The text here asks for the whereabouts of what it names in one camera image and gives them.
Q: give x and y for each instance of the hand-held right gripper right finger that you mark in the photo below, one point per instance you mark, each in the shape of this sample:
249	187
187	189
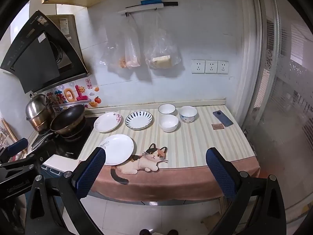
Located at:
220	173

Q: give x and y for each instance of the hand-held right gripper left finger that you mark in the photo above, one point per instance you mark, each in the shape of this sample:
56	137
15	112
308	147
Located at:
90	173

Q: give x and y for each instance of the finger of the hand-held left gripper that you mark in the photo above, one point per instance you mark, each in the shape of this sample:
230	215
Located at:
29	160
17	145

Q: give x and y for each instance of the white bowl dark rim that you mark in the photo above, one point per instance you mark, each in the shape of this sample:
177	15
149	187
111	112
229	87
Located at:
166	108

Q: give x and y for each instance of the wooden stick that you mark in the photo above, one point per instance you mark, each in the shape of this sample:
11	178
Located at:
9	130

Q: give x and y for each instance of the black induction cooktop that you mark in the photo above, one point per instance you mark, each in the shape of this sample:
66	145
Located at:
71	146

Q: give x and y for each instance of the striped tablecloth with cat print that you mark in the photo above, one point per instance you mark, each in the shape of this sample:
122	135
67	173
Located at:
195	146

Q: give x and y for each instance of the large white plate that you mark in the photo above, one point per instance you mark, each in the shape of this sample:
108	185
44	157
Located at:
118	149

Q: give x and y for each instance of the steel pot with lid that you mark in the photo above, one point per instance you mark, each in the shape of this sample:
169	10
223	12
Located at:
36	107

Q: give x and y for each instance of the small brown card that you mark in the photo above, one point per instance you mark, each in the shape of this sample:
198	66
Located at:
217	126

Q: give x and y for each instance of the white plate pink flowers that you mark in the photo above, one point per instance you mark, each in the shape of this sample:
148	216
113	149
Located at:
107	123

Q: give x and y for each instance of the blue smartphone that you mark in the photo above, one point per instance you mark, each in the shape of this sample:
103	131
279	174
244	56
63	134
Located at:
223	118

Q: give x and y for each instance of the dark frying pan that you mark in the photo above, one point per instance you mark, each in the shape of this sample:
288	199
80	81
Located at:
67	118

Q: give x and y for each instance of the white bowl blue pattern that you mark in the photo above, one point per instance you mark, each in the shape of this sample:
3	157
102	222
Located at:
187	114

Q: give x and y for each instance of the grey base cabinet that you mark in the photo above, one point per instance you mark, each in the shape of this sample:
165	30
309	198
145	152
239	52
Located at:
159	202

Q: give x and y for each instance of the white plate blue stripes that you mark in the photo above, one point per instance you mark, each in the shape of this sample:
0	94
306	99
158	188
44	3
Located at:
138	120

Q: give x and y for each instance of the plain white bowl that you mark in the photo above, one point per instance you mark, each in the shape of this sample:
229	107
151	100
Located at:
168	123

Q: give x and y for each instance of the person's right shoe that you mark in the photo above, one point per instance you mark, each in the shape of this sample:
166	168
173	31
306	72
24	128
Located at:
173	232

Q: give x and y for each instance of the person's shoe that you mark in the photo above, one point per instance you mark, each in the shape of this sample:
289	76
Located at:
173	232
146	232

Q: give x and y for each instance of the person's left shoe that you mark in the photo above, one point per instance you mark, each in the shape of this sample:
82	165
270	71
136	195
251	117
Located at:
146	232

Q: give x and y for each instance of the black range hood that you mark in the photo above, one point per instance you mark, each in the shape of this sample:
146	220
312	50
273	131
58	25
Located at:
31	61

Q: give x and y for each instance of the sliding glass door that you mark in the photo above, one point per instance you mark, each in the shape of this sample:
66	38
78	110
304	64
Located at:
281	102

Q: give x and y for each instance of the empty clear plastic bag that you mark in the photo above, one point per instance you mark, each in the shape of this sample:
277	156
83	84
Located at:
112	56

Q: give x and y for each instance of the clear plastic bag with garlic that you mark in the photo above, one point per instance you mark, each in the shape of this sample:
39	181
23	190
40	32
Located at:
132	53

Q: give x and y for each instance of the clear plastic bag yellow block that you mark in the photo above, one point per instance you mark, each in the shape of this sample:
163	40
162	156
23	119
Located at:
161	53

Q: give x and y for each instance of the blue sheathed knife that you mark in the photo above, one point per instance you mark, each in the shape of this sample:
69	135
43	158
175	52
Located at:
151	1

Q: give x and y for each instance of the colourful wall sticker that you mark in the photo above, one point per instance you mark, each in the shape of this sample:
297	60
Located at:
73	94

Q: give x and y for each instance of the white wall socket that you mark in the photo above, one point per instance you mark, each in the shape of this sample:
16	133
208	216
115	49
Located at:
223	67
211	66
198	66

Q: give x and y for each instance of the white wall hook rail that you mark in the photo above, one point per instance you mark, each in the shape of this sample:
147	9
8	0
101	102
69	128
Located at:
139	9

